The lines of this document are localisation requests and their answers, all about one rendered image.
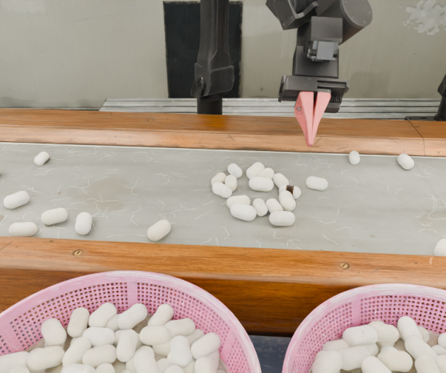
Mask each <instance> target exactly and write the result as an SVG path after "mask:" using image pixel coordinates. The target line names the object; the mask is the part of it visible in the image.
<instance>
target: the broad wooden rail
mask: <svg viewBox="0 0 446 373"><path fill-rule="evenodd" d="M0 142H7V143H28V144H72V145H93V146H116V147H159V148H181V149H224V150H245V151H268V152H311V153H333V154H350V152H352V151H357V152H358V153H359V155H401V154H406V155H408V156H420V157H442V158H446V121H406V120H380V119H355V118H321V119H320V122H319V124H318V128H317V133H316V136H315V139H314V144H313V146H312V147H307V144H306V141H305V136H304V133H303V130H302V128H301V126H300V124H299V122H298V120H297V118H296V117H281V116H256V115H206V114H181V113H156V112H107V111H83V110H34V109H8V108H0Z"/></svg>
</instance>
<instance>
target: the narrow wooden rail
mask: <svg viewBox="0 0 446 373"><path fill-rule="evenodd" d="M114 271H143V272H155V273H159V274H163V275H169V276H172V277H175V278H179V279H181V280H184V281H187V282H189V283H192V284H194V285H196V286H198V287H200V288H201V289H203V290H205V291H207V292H208V293H209V294H211V295H213V296H214V297H215V298H217V299H218V300H219V301H220V302H221V303H222V304H224V305H225V306H226V307H227V308H228V309H229V310H230V311H231V312H232V314H233V315H234V316H235V317H236V318H237V319H238V320H239V322H240V323H241V325H242V326H243V328H244V329H245V330H246V333H247V334H248V335H255V336H269V337H293V335H294V333H295V332H296V330H297V328H298V327H299V325H300V324H301V323H302V322H303V321H304V320H305V318H306V317H307V316H308V315H309V314H310V313H311V312H312V311H313V310H314V309H316V308H317V307H318V306H319V305H320V304H322V303H324V302H325V301H327V300H328V299H330V298H332V297H333V296H335V295H338V294H340V293H342V292H346V291H348V290H351V289H355V288H358V287H362V286H370V285H375V284H384V283H403V284H413V285H420V286H429V287H433V288H437V289H443V290H446V256H435V255H403V254H387V253H370V252H338V251H321V250H304V249H272V248H256V247H239V246H207V245H190V244H173V243H141V242H125V241H92V240H76V239H59V238H27V237H10V236H0V314H1V313H2V312H4V311H5V310H7V309H9V308H10V307H11V306H13V305H15V304H16V303H18V302H19V301H21V300H23V299H25V298H27V297H29V296H31V295H33V294H35V293H36V292H39V291H41V290H43V289H46V288H48V287H50V286H53V285H56V284H58V283H61V282H64V281H66V280H70V279H73V278H78V277H81V276H85V275H91V274H96V273H101V272H114Z"/></svg>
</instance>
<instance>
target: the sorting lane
mask: <svg viewBox="0 0 446 373"><path fill-rule="evenodd" d="M40 152H47V153H48V155H49V159H48V161H46V162H45V163H44V164H43V165H41V166H39V165H36V164H35V162H34V158H35V157H36V156H37V155H38V154H39V153H40ZM409 157H410V158H411V159H413V161H414V166H413V168H412V169H404V168H403V167H402V166H401V165H400V164H399V163H398V161H397V158H398V155H359V158H360V161H359V163H358V164H352V163H351V162H350V161H349V154H333V153H311V152H268V151H245V150H224V149H181V148H159V147H116V146H93V145H72V144H28V143H7V142H0V236H10V237H12V236H11V235H10V233H9V228H10V226H11V225H12V224H14V223H24V222H33V223H34V224H35V225H36V226H37V228H38V229H37V233H35V234H34V236H31V237H27V238H59V239H76V240H92V241H125V242H141V243H173V244H190V245H207V246H239V247H256V248H272V249H304V250H321V251H338V252H370V253H387V254H403V255H434V253H433V251H434V249H435V247H436V245H437V243H438V242H439V241H440V240H441V239H446V158H442V157H420V156H409ZM257 162H260V163H261V164H263V166H264V167H265V168H271V169H273V170H274V174H277V173H281V174H282V175H284V176H285V177H286V178H287V179H288V185H291V186H295V187H298V188H300V191H301V195H300V197H299V198H296V199H295V202H296V206H295V208H294V209H293V210H292V211H290V212H292V213H293V214H294V217H295V221H294V223H293V224H292V225H290V226H276V225H274V224H272V223H271V222H270V220H269V215H270V214H271V213H270V212H269V211H267V213H266V214H265V215H264V216H259V215H258V214H256V217H255V219H254V220H252V221H245V220H242V219H239V218H235V217H233V216H232V214H231V213H230V209H229V208H228V207H227V204H226V202H227V200H228V199H229V198H230V197H232V196H238V195H246V196H248V197H249V199H250V204H249V206H252V204H253V201H254V200H255V199H257V198H261V199H262V200H263V201H264V202H265V204H266V201H267V200H268V199H271V198H274V199H276V200H277V201H278V203H279V204H280V202H279V200H278V196H279V187H278V186H277V185H276V184H275V183H274V182H273V184H274V186H273V188H272V190H270V191H268V192H264V191H257V190H253V189H252V188H251V187H250V186H249V181H250V179H249V178H248V177H247V174H246V171H247V169H248V168H249V167H251V166H252V165H253V164H254V163H257ZM230 164H236V165H238V166H239V168H241V169H242V172H243V174H242V175H241V177H239V178H237V188H236V190H235V191H233V192H232V194H231V196H230V197H228V198H223V197H222V196H220V195H217V194H214V193H213V191H212V179H213V177H215V176H216V174H218V173H219V172H223V173H224V174H225V175H226V176H228V175H231V174H230V173H229V171H228V166H229V165H230ZM311 176H314V177H318V178H324V179H325V180H326V181H327V182H328V187H327V188H326V189H325V190H323V191H321V190H318V189H311V188H308V187H307V186H306V183H305V182H306V179H307V178H308V177H311ZM272 181H273V179H272ZM20 191H25V192H27V193H28V194H29V196H30V200H29V201H28V202H27V203H26V204H24V205H21V206H18V207H16V208H14V209H9V208H7V207H6V206H5V205H4V199H5V198H6V197H7V196H8V195H12V194H14V193H17V192H20ZM57 208H63V209H66V211H67V212H68V217H67V219H66V220H65V221H62V222H60V223H56V224H51V225H46V224H44V223H43V222H42V220H41V216H42V214H43V213H44V212H46V211H48V210H51V209H57ZM82 212H87V213H89V214H90V215H91V216H92V224H91V230H90V231H89V233H87V234H85V235H80V234H78V233H77V232H76V231H75V224H76V218H77V216H78V215H79V214H80V213H82ZM160 220H166V221H168V222H169V223H170V225H171V229H170V231H169V233H168V234H166V235H165V236H163V237H162V238H161V239H160V240H159V241H151V240H150V239H149V238H148V236H147V231H148V228H150V227H151V226H152V225H154V224H155V223H157V222H158V221H160Z"/></svg>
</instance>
